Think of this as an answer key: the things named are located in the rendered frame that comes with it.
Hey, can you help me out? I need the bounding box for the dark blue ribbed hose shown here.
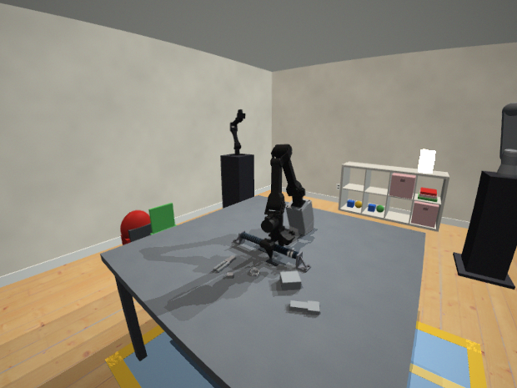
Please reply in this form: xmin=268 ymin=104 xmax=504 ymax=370
xmin=233 ymin=230 xmax=311 ymax=272

